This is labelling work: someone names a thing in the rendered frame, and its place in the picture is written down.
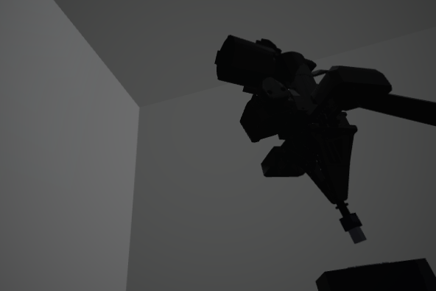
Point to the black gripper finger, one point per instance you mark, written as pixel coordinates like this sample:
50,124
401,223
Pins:
332,146
305,158

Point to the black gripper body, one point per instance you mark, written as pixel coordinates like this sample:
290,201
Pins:
325,101

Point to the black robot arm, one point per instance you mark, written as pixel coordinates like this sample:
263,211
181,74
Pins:
261,67

